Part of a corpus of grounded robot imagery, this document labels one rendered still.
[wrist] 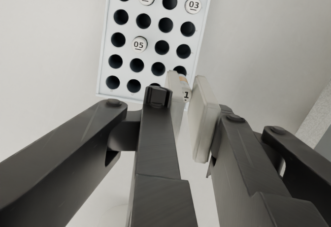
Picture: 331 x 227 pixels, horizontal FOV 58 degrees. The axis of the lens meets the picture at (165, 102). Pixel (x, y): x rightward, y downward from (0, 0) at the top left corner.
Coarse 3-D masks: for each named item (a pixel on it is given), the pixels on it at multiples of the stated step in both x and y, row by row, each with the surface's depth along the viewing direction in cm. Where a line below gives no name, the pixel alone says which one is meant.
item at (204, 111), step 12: (204, 84) 18; (192, 96) 20; (204, 96) 15; (192, 108) 19; (204, 108) 14; (216, 108) 14; (192, 120) 18; (204, 120) 14; (216, 120) 14; (192, 132) 17; (204, 132) 14; (192, 144) 16; (204, 144) 14; (204, 156) 14
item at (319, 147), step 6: (330, 126) 23; (324, 132) 24; (330, 132) 23; (324, 138) 23; (330, 138) 22; (318, 144) 23; (324, 144) 23; (330, 144) 22; (318, 150) 23; (324, 150) 22; (330, 150) 22; (324, 156) 22; (330, 156) 22
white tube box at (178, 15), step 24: (120, 0) 25; (168, 0) 28; (120, 24) 26; (144, 24) 28; (168, 24) 28; (192, 24) 28; (120, 48) 26; (168, 48) 27; (192, 48) 26; (120, 72) 26; (144, 72) 26; (192, 72) 26; (120, 96) 27
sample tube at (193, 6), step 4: (188, 0) 23; (192, 0) 23; (196, 0) 23; (188, 4) 23; (192, 4) 23; (196, 4) 23; (200, 4) 23; (188, 8) 23; (192, 8) 23; (196, 8) 23; (200, 8) 23; (192, 12) 23; (196, 12) 23
